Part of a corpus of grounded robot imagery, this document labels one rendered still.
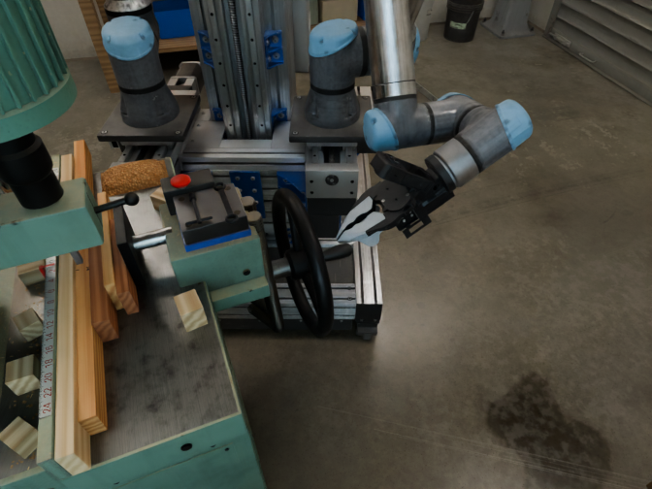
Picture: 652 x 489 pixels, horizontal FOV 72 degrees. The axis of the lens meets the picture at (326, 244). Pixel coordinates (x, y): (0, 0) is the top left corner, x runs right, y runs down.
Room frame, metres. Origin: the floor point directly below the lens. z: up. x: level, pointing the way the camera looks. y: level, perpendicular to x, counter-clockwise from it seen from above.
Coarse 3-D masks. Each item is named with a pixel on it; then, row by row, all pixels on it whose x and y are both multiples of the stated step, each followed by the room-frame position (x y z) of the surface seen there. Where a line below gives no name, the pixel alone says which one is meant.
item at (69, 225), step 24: (72, 192) 0.47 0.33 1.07; (0, 216) 0.42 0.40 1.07; (24, 216) 0.42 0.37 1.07; (48, 216) 0.42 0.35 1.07; (72, 216) 0.43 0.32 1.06; (96, 216) 0.46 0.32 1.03; (0, 240) 0.40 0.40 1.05; (24, 240) 0.41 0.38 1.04; (48, 240) 0.42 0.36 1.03; (72, 240) 0.42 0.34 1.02; (96, 240) 0.43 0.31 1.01; (0, 264) 0.39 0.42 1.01
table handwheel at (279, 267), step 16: (288, 192) 0.62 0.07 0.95; (272, 208) 0.69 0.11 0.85; (288, 208) 0.58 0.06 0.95; (304, 208) 0.57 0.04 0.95; (304, 224) 0.54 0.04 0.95; (288, 240) 0.69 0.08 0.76; (304, 240) 0.51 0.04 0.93; (288, 256) 0.57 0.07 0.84; (304, 256) 0.57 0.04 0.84; (320, 256) 0.49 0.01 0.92; (288, 272) 0.55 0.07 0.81; (304, 272) 0.55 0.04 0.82; (320, 272) 0.47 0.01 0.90; (320, 288) 0.46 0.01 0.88; (304, 304) 0.57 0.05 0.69; (320, 304) 0.45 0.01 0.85; (304, 320) 0.53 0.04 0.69; (320, 320) 0.45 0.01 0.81; (320, 336) 0.46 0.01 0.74
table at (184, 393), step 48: (96, 192) 0.68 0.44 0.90; (144, 192) 0.68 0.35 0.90; (144, 288) 0.44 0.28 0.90; (192, 288) 0.44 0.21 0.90; (240, 288) 0.47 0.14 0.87; (144, 336) 0.36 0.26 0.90; (192, 336) 0.36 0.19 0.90; (144, 384) 0.28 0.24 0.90; (192, 384) 0.28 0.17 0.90; (144, 432) 0.22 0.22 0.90; (192, 432) 0.22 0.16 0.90; (240, 432) 0.24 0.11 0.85; (96, 480) 0.18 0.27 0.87
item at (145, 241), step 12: (120, 216) 0.50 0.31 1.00; (120, 228) 0.48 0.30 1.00; (132, 228) 0.53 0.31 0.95; (168, 228) 0.51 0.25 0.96; (120, 240) 0.45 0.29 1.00; (132, 240) 0.49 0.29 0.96; (144, 240) 0.49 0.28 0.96; (156, 240) 0.49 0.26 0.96; (120, 252) 0.44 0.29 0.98; (132, 252) 0.45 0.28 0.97; (132, 264) 0.45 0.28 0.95; (132, 276) 0.44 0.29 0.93; (144, 276) 0.46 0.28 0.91
